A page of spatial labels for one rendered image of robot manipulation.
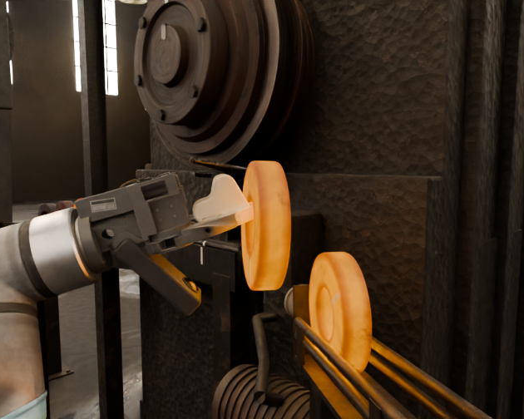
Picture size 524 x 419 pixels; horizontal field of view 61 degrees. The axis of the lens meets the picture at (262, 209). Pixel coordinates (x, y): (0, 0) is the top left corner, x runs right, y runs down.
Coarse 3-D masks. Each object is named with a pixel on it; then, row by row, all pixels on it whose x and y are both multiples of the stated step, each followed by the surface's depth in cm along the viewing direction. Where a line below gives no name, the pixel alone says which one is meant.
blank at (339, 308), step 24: (336, 264) 52; (312, 288) 61; (336, 288) 51; (360, 288) 50; (312, 312) 62; (336, 312) 51; (360, 312) 49; (336, 336) 51; (360, 336) 49; (360, 360) 50
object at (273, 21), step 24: (264, 0) 82; (288, 0) 85; (264, 24) 82; (288, 24) 83; (288, 48) 83; (264, 72) 83; (288, 72) 85; (264, 96) 84; (288, 96) 87; (264, 120) 85; (168, 144) 108; (240, 144) 90
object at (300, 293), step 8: (296, 288) 63; (304, 288) 64; (296, 296) 63; (304, 296) 64; (296, 304) 63; (304, 304) 64; (296, 312) 63; (304, 312) 64; (304, 320) 64; (296, 328) 63; (296, 344) 63; (296, 352) 63; (304, 352) 64
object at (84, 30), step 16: (80, 0) 707; (96, 0) 725; (80, 16) 711; (96, 16) 727; (80, 32) 716; (96, 32) 730; (80, 48) 721; (96, 48) 732; (80, 64) 725; (96, 64) 734; (80, 80) 730; (96, 80) 736; (96, 96) 738; (96, 112) 740; (96, 128) 742; (96, 144) 744; (96, 160) 746; (96, 176) 748; (96, 192) 750
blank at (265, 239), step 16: (256, 160) 52; (256, 176) 48; (272, 176) 48; (256, 192) 48; (272, 192) 46; (288, 192) 47; (256, 208) 48; (272, 208) 46; (288, 208) 46; (256, 224) 48; (272, 224) 46; (288, 224) 46; (256, 240) 48; (272, 240) 46; (288, 240) 46; (256, 256) 48; (272, 256) 46; (288, 256) 47; (256, 272) 48; (272, 272) 47; (256, 288) 50; (272, 288) 51
